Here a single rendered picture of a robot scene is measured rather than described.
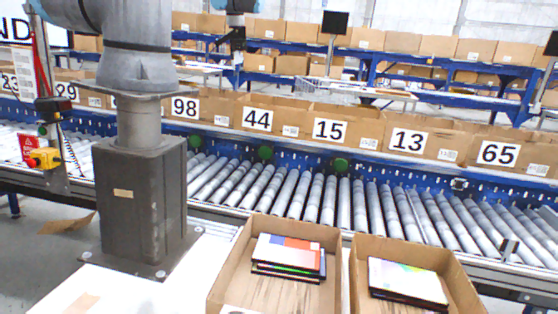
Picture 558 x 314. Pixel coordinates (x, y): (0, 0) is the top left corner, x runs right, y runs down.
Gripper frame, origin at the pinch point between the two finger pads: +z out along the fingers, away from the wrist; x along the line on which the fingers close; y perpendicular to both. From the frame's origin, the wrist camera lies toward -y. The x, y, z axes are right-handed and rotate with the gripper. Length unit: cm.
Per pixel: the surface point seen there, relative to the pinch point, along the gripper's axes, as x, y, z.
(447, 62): 373, 322, 57
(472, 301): -119, 66, 33
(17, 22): -37, -78, -23
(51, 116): -57, -62, 8
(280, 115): -13.1, 24.4, 21.9
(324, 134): -20, 47, 30
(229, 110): -6.4, -2.5, 21.9
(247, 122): -9.7, 7.3, 27.2
